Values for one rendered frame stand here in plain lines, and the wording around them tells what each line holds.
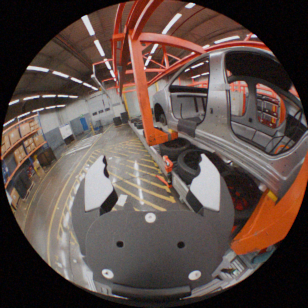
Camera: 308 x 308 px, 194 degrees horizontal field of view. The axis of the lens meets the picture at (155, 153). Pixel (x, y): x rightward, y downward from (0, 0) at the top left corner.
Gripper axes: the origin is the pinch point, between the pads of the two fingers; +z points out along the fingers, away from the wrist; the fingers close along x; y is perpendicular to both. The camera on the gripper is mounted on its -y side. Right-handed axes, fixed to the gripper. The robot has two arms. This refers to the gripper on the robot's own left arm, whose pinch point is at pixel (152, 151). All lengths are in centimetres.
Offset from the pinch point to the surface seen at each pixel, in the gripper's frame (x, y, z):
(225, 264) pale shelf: 51, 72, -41
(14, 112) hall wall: -1122, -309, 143
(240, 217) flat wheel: 74, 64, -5
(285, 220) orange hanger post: 47, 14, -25
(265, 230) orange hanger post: 47, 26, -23
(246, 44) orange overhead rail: 228, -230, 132
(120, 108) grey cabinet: -355, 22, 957
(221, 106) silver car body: 67, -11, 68
